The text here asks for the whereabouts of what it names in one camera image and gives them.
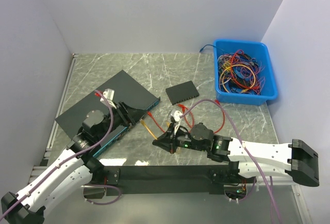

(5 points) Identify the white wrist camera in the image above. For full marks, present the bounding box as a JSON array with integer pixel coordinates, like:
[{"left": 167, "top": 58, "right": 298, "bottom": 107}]
[
  {"left": 95, "top": 88, "right": 116, "bottom": 108},
  {"left": 169, "top": 110, "right": 183, "bottom": 123}
]

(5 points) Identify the orange ethernet patch cable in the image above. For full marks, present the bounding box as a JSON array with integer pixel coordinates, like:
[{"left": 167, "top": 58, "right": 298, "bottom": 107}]
[{"left": 140, "top": 120, "right": 183, "bottom": 154}]

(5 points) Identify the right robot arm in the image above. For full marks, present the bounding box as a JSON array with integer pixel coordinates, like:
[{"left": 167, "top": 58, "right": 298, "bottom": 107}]
[{"left": 153, "top": 123, "right": 320, "bottom": 187}]

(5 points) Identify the large black network switch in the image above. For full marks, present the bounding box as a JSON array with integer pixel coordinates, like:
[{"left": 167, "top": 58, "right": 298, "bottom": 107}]
[{"left": 56, "top": 70, "right": 160, "bottom": 157}]

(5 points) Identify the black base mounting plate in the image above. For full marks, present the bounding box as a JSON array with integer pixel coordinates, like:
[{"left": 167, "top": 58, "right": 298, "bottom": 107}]
[{"left": 90, "top": 163, "right": 255, "bottom": 195}]

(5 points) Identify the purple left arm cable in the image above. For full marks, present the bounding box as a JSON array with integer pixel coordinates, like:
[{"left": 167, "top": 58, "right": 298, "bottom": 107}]
[{"left": 0, "top": 89, "right": 122, "bottom": 219}]

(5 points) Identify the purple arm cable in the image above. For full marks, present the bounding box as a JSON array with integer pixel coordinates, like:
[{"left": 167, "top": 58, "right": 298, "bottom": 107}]
[
  {"left": 180, "top": 99, "right": 283, "bottom": 224},
  {"left": 0, "top": 89, "right": 122, "bottom": 219}
]

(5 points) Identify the small black network switch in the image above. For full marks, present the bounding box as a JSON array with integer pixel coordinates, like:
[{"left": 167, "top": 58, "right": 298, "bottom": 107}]
[{"left": 166, "top": 81, "right": 200, "bottom": 105}]

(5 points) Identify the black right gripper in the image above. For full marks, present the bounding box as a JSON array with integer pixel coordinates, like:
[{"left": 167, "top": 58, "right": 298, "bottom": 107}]
[{"left": 153, "top": 122, "right": 207, "bottom": 153}]

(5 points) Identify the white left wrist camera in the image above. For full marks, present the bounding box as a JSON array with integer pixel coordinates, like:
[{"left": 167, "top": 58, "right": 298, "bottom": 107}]
[{"left": 95, "top": 88, "right": 116, "bottom": 108}]

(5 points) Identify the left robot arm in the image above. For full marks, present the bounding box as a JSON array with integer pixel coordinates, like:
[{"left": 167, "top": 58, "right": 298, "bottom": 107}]
[{"left": 1, "top": 102, "right": 147, "bottom": 223}]

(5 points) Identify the blue plastic bin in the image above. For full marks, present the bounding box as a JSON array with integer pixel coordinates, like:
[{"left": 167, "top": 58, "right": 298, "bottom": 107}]
[{"left": 212, "top": 39, "right": 278, "bottom": 105}]

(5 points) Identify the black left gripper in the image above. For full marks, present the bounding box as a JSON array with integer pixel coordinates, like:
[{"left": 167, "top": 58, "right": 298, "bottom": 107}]
[{"left": 96, "top": 100, "right": 147, "bottom": 141}]

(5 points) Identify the red ethernet patch cable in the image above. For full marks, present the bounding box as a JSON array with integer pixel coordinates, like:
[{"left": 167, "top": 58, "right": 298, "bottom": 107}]
[{"left": 147, "top": 104, "right": 195, "bottom": 133}]

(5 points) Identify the aluminium frame rail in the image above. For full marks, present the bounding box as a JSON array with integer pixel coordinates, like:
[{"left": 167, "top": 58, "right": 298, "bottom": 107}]
[{"left": 28, "top": 166, "right": 297, "bottom": 185}]

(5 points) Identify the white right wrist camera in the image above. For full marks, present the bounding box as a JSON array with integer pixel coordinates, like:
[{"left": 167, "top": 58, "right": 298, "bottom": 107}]
[{"left": 169, "top": 110, "right": 183, "bottom": 123}]

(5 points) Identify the tangled coloured wires bundle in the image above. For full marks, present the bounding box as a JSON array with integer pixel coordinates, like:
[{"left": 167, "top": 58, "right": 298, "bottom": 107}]
[{"left": 217, "top": 49, "right": 266, "bottom": 95}]

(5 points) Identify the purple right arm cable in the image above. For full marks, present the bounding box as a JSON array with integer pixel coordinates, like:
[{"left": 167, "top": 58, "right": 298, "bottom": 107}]
[{"left": 180, "top": 99, "right": 283, "bottom": 224}]

